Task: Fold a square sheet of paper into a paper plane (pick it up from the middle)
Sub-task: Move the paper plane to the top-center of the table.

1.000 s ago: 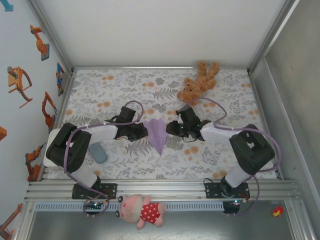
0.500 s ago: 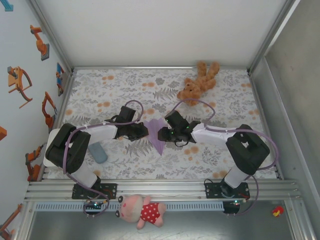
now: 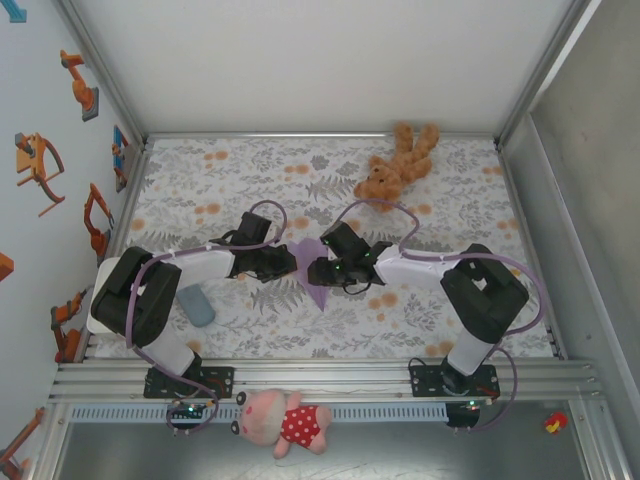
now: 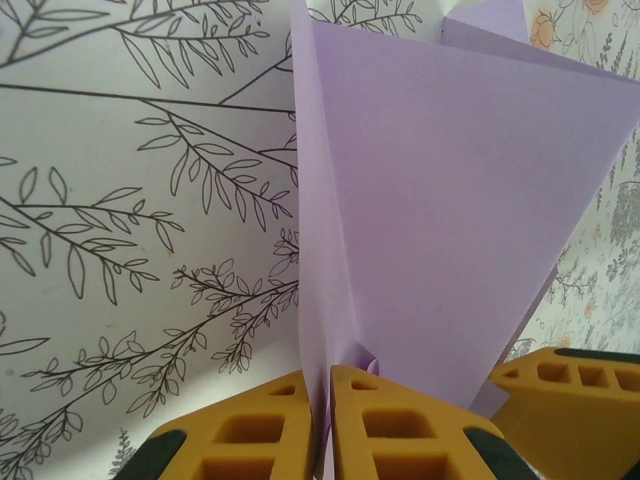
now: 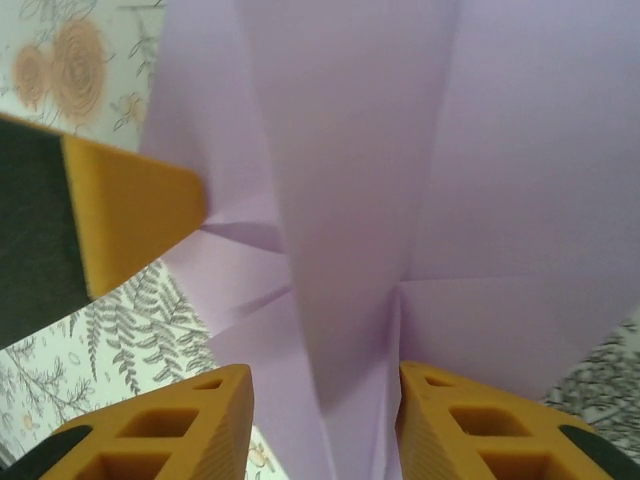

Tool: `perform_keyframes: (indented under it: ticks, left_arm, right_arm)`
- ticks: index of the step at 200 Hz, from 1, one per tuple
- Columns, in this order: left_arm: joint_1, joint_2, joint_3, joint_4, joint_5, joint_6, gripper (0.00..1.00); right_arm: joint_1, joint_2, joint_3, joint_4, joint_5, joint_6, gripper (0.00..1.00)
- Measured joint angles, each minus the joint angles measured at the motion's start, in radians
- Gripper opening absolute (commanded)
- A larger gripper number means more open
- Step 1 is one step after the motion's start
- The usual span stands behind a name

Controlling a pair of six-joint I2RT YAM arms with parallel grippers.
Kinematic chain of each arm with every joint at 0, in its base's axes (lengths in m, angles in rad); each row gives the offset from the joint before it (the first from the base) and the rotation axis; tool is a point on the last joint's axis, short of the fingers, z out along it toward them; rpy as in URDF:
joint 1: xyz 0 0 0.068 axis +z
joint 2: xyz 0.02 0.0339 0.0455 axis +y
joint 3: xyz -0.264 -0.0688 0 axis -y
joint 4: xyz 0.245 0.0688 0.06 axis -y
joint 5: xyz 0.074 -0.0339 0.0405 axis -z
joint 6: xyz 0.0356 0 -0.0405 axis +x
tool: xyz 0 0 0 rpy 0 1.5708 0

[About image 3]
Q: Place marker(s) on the lilac cloth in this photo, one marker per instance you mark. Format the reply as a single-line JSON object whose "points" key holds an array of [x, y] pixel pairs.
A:
{"points": [[306, 250]]}

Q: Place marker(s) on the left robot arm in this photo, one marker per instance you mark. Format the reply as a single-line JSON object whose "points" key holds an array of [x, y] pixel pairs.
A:
{"points": [[135, 300]]}

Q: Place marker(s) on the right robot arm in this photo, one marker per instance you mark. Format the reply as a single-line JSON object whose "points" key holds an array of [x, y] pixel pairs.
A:
{"points": [[485, 295]]}

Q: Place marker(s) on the blue-grey fabric roll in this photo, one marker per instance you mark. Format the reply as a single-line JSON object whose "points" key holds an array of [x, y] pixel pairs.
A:
{"points": [[197, 306]]}

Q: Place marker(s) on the floral tablecloth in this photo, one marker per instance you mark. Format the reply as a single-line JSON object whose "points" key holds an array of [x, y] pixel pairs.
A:
{"points": [[250, 165]]}

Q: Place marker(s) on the brown teddy bear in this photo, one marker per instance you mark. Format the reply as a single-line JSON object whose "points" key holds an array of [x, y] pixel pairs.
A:
{"points": [[387, 175]]}

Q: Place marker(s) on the pink pig plush toy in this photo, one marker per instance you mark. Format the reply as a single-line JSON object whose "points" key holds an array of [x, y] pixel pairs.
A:
{"points": [[300, 422]]}

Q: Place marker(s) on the small controller board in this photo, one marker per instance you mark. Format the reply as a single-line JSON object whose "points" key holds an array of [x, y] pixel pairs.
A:
{"points": [[475, 404], [187, 410]]}

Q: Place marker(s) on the blue orange robot sticker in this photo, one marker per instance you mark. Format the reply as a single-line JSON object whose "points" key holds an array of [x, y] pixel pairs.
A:
{"points": [[120, 160]]}

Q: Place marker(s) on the orange chair-shaped robot sticker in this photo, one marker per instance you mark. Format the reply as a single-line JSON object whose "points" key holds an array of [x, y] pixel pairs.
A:
{"points": [[30, 160]]}

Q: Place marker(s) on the small red yellow toy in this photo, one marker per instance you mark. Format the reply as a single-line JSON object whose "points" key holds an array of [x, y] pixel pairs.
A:
{"points": [[555, 424]]}

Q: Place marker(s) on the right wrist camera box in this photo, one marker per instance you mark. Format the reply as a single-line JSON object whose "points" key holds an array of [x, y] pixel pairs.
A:
{"points": [[342, 239]]}

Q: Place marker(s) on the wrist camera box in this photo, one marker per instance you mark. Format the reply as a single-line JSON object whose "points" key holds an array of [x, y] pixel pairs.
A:
{"points": [[255, 226], [342, 239]]}

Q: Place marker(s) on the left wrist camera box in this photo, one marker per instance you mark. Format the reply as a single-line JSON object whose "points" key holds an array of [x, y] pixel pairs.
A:
{"points": [[255, 226]]}

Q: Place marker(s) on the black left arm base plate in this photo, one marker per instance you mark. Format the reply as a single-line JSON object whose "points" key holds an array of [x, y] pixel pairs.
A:
{"points": [[225, 382]]}

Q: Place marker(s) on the thin aluminium frame rail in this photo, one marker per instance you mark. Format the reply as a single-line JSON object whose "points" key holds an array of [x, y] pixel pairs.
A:
{"points": [[300, 135]]}

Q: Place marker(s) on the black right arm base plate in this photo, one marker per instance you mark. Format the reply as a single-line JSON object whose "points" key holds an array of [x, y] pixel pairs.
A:
{"points": [[425, 382]]}

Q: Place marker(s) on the aluminium frame post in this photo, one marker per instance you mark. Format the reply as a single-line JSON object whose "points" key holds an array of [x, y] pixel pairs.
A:
{"points": [[545, 65], [100, 65]]}

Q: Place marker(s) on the blue wall sticker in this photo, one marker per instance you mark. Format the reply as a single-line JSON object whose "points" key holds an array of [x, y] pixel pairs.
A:
{"points": [[16, 12]]}

